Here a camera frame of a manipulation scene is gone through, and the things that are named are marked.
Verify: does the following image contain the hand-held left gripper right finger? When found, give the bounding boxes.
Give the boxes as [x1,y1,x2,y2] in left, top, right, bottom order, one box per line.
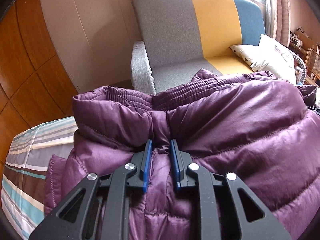
[170,139,292,240]

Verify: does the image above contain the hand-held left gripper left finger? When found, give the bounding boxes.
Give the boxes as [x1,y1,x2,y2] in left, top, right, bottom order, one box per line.
[29,139,153,240]

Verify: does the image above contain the purple puffer jacket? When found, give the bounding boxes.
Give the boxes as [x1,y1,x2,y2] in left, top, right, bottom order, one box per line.
[44,69,320,240]

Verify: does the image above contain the bed with striped sheet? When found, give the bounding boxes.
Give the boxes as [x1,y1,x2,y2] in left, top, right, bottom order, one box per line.
[1,116,79,240]

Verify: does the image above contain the grey yellow blue sofa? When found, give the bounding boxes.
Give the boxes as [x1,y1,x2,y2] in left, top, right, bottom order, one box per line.
[130,0,267,95]

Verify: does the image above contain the white printed pillow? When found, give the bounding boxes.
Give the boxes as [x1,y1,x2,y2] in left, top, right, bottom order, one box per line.
[229,34,298,84]

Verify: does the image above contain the wooden wardrobe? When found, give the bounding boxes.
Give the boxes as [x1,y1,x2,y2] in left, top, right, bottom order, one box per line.
[0,0,78,160]

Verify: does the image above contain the rattan chair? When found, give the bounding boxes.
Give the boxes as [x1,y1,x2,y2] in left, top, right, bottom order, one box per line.
[304,47,320,83]

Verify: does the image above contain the cluttered wooden desk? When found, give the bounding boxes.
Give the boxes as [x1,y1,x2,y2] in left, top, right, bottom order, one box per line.
[289,26,319,55]

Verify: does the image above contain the pink striped curtain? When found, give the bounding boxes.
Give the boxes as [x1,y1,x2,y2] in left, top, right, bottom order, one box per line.
[266,0,292,47]

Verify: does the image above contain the grey mesh crib rail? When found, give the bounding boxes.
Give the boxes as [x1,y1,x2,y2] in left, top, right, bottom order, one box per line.
[291,51,308,85]

